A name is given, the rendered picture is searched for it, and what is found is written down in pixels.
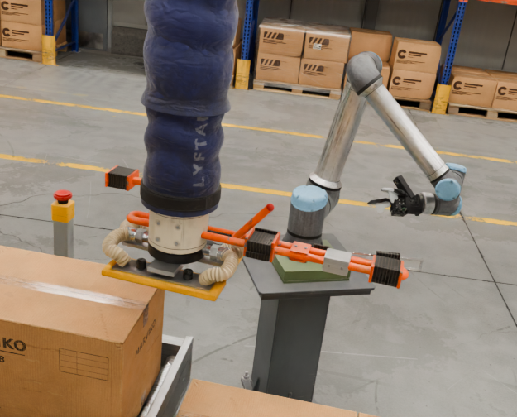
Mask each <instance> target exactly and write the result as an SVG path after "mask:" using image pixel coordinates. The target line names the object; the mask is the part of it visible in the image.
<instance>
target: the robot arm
mask: <svg viewBox="0 0 517 417"><path fill-rule="evenodd" d="M381 71H382V62H381V58H380V57H379V56H378V55H377V54H376V53H374V52H370V51H363V52H361V53H360V54H358V55H354V56H353V57H352V58H351V59H350V60H349V61H348V63H347V80H346V84H345V87H344V90H343V92H342V97H341V99H340V101H339V104H338V106H337V111H336V113H335V116H334V119H333V123H332V126H331V127H330V130H329V133H328V137H327V140H326V142H325V145H324V148H323V152H322V155H321V156H320V159H319V162H318V166H317V169H316V171H315V172H312V173H311V174H310V175H309V178H308V181H307V184H306V185H301V186H299V187H296V188H295V189H294V190H293V193H292V195H291V199H290V200H291V201H290V213H289V220H288V226H287V232H286V234H285V235H284V237H283V239H282V242H290V243H294V242H302V243H306V244H310V245H311V247H314V244H315V243H316V244H320V245H323V239H322V232H323V223H324V219H325V218H326V217H327V216H328V215H329V213H330V212H331V211H332V210H333V209H334V208H335V207H336V205H337V203H338V201H339V198H340V190H341V188H342V182H341V181H340V177H341V175H342V171H343V168H344V166H345V164H346V161H347V157H348V155H349V152H350V150H351V147H352V143H353V141H354V138H355V136H356V134H357V129H358V128H359V125H360V122H361V118H362V116H363V113H364V111H365V108H366V105H367V102H368V103H369V104H370V105H371V106H372V107H373V109H374V110H375V111H376V113H377V114H378V115H379V117H380V118H381V119H382V121H383V122H384V123H385V125H386V126H387V127H388V128H389V129H390V131H391V132H392V133H393V134H394V136H395V137H396V139H397V140H398V141H399V142H400V144H401V145H402V146H403V148H404V149H405V150H406V151H407V152H408V153H409V155H410V156H411V158H412V159H413V160H414V162H415V163H416V164H417V165H418V167H419V168H420V169H421V170H422V171H423V173H424V174H425V175H426V177H427V178H428V180H429V182H430V183H431V184H432V186H433V187H434V188H435V193H424V192H421V193H419V194H416V195H414V193H413V191H412V190H411V188H410V187H409V186H408V184H407V183H406V181H405V179H404V177H403V176H402V175H398V176H396V177H395V178H394V179H393V182H394V183H395V185H396V187H397V189H395V188H393V189H392V188H383V189H381V191H384V192H386V193H388V195H389V197H390V198H389V199H388V198H383V199H376V200H371V201H370V202H368V203H367V204H369V205H375V206H376V210H377V213H383V211H384V209H385V208H389V207H390V211H391V216H398V217H404V216H405V215H406V214H415V216H419V215H420V214H431V215H443V216H455V215H457V214H458V213H459V212H460V210H461V208H462V198H461V196H460V193H461V189H462V184H463V181H464V178H465V174H466V172H467V169H466V167H464V166H462V165H458V164H453V163H446V164H445V163H444V162H443V160H442V159H441V158H440V156H439V155H438V154H437V152H436V151H435V150H434V149H433V148H432V147H431V145H430V144H429V143H428V141H427V140H426V139H425V137H424V136H423V135H422V133H421V132H420V131H419V129H418V128H417V127H416V126H415V125H414V124H413V122H412V121H411V120H410V118H409V117H408V116H407V114H406V113H405V111H404V110H403V109H402V108H401V106H400V105H399V104H398V103H397V102H396V101H395V99H394V98H393V97H392V95H391V94H390V92H389V91H388V90H387V89H386V87H385V86H384V85H383V83H382V80H383V77H382V76H381ZM394 214H396V215H394Z"/></svg>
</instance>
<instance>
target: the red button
mask: <svg viewBox="0 0 517 417"><path fill-rule="evenodd" d="M53 197H54V198H55V199H56V200H58V204H67V203H68V202H69V199H71V198H72V193H71V192H70V191H68V190H65V189H61V190H57V191H55V192H54V193H53Z"/></svg>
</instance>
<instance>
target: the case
mask: <svg viewBox="0 0 517 417"><path fill-rule="evenodd" d="M105 266H106V265H105V264H100V263H96V262H91V261H82V260H78V259H73V258H68V257H63V256H55V255H51V254H45V253H41V252H33V251H28V250H23V249H18V248H14V247H5V246H0V417H137V416H138V415H139V413H140V411H141V408H142V406H143V405H144V403H145V401H146V398H147V396H148V395H149V393H150V391H151V388H152V387H153V385H154V383H155V381H156V378H157V377H158V375H159V373H160V363H161V347H162V332H163V317H164V302H165V290H162V289H157V288H154V287H150V286H147V285H140V284H137V283H132V282H129V281H125V280H119V279H115V278H112V277H107V276H102V269H103V268H104V267H105Z"/></svg>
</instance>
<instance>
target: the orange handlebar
mask: <svg viewBox="0 0 517 417"><path fill-rule="evenodd" d="M141 179H142V178H139V177H134V178H133V179H132V183H133V184H134V185H141ZM126 218H127V221H128V222H129V223H134V224H138V225H141V226H146V227H149V213H145V212H142V211H132V212H130V213H129V214H128V215H127V216H126ZM208 230H211V231H212V230H213V231H215V232H216V231H217V232H222V233H226V234H231V235H233V234H234V233H235V231H232V230H227V229H223V228H216V227H212V226H208ZM246 235H247V233H246V234H245V235H244V236H243V237H242V238H235V237H229V236H224V235H220V234H216V233H212V232H205V231H203V232H202V234H201V238H203V239H207V240H211V241H215V242H222V243H226V244H230V245H234V246H239V247H244V242H245V237H246ZM325 253H326V250H322V249H318V248H313V247H311V245H310V244H306V243H302V242H294V243H290V242H282V241H278V244H277V247H275V250H274V254H276V255H281V256H287V257H289V260H291V261H298V262H303V263H306V262H307V261H311V262H315V263H318V264H323V259H324V256H325ZM371 263H372V260H369V259H365V258H360V257H357V256H352V257H351V261H350V263H349V266H348V270H349V271H357V272H361V273H365V274H369V275H370V271H371ZM408 276H409V272H408V271H407V270H406V269H405V268H404V270H403V275H402V280H406V279H407V278H408Z"/></svg>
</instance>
